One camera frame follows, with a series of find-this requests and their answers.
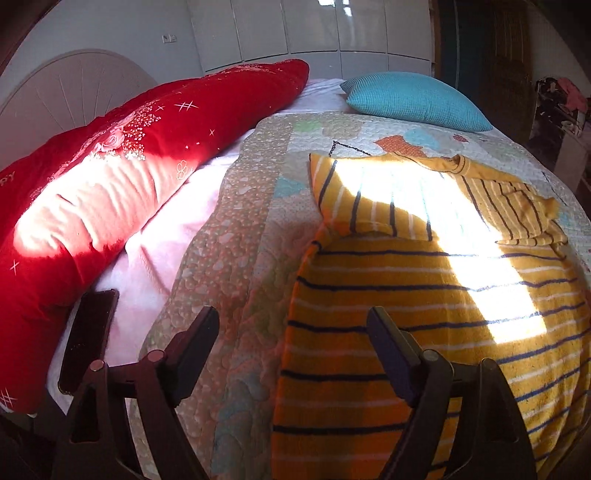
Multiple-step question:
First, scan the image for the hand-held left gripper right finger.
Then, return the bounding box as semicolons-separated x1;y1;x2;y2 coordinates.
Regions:
366;306;539;480

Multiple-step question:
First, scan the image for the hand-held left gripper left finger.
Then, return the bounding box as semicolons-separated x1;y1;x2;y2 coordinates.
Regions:
52;305;221;480

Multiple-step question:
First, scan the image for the yellow striped sweater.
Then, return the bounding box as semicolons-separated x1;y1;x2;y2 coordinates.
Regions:
270;153;591;480

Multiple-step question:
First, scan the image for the pink bed sheet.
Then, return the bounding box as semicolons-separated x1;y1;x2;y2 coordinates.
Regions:
45;78;352;414

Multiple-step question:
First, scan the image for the patchwork quilted blanket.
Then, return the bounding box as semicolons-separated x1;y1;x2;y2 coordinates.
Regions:
130;111;591;480

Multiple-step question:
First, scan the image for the black smartphone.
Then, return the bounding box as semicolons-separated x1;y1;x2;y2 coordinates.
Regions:
58;288;120;395

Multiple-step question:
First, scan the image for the red floral bolster pillow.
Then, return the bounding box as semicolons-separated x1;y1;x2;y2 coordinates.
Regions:
0;58;310;414

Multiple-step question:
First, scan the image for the blue knitted pillow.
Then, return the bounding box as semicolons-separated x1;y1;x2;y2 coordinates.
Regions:
340;71;494;133

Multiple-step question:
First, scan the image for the white bed headboard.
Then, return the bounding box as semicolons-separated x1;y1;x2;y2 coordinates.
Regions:
0;50;160;137

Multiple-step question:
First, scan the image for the dark wooden door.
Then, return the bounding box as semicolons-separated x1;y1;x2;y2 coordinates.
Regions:
480;0;534;132

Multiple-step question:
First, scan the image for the white glossy wardrobe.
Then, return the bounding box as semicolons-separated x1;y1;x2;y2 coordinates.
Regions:
187;0;437;77

